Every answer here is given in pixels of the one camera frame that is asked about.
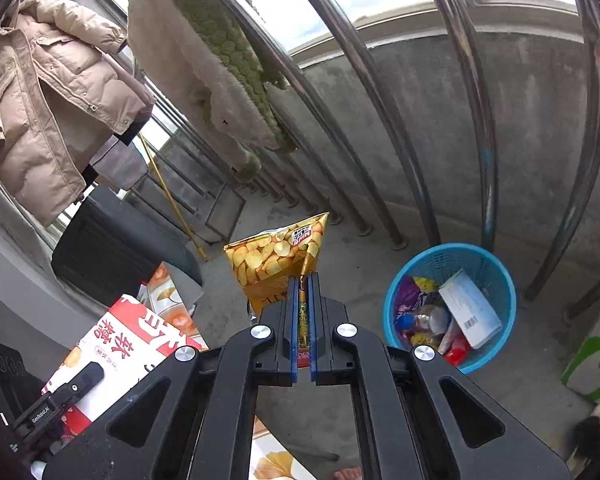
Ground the green knitted cloth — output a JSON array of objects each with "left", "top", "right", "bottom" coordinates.
[{"left": 147, "top": 0, "right": 298, "bottom": 153}]

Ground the black white furry animal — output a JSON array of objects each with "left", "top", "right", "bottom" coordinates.
[{"left": 565, "top": 402, "right": 600, "bottom": 476}]

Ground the blue plastic basket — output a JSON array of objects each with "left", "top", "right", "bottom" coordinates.
[{"left": 383, "top": 243, "right": 518, "bottom": 375}]

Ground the red wrapper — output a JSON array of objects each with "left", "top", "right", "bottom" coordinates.
[{"left": 442, "top": 335, "right": 468, "bottom": 366}]

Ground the purple bag with silver edge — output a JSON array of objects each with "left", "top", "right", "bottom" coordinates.
[{"left": 395, "top": 277, "right": 441, "bottom": 321}]

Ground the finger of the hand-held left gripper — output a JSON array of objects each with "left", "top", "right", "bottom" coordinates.
[{"left": 12, "top": 362, "right": 105, "bottom": 441}]

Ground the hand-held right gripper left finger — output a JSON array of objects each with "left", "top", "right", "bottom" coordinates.
[{"left": 42, "top": 275, "right": 301, "bottom": 480}]

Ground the beige padded coat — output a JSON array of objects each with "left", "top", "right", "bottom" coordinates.
[{"left": 0, "top": 0, "right": 156, "bottom": 228}]

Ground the yellow chips bag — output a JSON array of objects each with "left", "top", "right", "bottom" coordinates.
[{"left": 223, "top": 211, "right": 329, "bottom": 366}]

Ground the grey hanging cloth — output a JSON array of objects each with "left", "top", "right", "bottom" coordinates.
[{"left": 87, "top": 132, "right": 151, "bottom": 191}]

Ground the yellow broom handle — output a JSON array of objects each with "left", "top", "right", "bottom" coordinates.
[{"left": 139, "top": 135, "right": 208, "bottom": 261}]

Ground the table with patterned tablecloth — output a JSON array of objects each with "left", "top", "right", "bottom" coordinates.
[{"left": 137, "top": 260, "right": 321, "bottom": 480}]

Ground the plastic bottle with blue label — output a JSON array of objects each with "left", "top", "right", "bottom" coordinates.
[{"left": 395, "top": 305, "right": 453, "bottom": 341}]

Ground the metal railing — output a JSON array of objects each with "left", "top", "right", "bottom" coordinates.
[{"left": 55, "top": 0, "right": 600, "bottom": 311}]

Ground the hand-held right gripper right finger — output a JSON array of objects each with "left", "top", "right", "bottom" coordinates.
[{"left": 310, "top": 272, "right": 571, "bottom": 480}]

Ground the grey metal dustpan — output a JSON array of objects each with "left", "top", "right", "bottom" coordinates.
[{"left": 192, "top": 182, "right": 247, "bottom": 245}]

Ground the white and blue carton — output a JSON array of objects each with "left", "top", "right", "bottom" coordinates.
[{"left": 437, "top": 268, "right": 503, "bottom": 350}]

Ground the green and white bag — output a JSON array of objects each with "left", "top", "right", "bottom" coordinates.
[{"left": 560, "top": 335, "right": 600, "bottom": 403}]

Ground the red and white snack bag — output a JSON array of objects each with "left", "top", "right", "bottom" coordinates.
[{"left": 41, "top": 295, "right": 208, "bottom": 436}]

